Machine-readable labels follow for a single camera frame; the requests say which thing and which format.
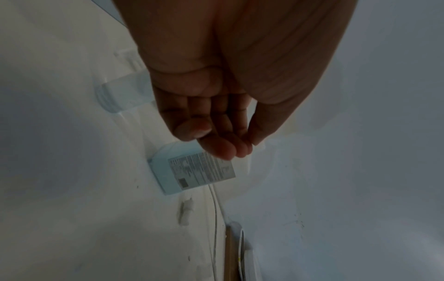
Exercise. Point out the person's left hand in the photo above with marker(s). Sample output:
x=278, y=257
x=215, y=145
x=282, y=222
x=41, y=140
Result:
x=242, y=55

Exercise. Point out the white round lamp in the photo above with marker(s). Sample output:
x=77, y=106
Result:
x=247, y=258

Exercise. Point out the large translucent bottle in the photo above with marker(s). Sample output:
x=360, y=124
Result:
x=194, y=170

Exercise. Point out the white spray cap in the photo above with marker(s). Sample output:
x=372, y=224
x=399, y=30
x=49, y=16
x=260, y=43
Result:
x=186, y=211

